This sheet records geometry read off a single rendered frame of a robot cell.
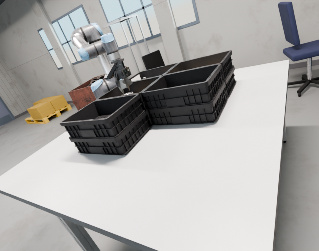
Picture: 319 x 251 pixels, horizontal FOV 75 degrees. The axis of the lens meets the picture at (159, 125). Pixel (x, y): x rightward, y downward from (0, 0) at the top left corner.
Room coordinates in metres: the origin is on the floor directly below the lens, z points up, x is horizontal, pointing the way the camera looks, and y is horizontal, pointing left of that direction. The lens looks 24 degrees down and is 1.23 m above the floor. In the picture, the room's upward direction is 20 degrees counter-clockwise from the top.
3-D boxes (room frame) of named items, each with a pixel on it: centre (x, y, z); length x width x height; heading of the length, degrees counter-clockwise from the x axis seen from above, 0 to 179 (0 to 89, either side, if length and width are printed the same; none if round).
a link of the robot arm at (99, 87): (1.79, 0.37, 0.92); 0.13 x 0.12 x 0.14; 106
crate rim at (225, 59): (1.40, -0.39, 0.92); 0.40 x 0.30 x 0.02; 53
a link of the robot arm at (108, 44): (1.38, 0.11, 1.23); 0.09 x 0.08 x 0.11; 16
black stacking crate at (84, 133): (1.17, 0.29, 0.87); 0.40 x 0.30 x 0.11; 53
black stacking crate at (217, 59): (1.40, -0.39, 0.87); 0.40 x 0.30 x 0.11; 53
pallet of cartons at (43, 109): (5.92, 2.85, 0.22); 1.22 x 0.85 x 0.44; 50
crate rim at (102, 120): (1.17, 0.29, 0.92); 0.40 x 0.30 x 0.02; 53
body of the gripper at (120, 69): (1.36, 0.11, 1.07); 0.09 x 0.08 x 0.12; 53
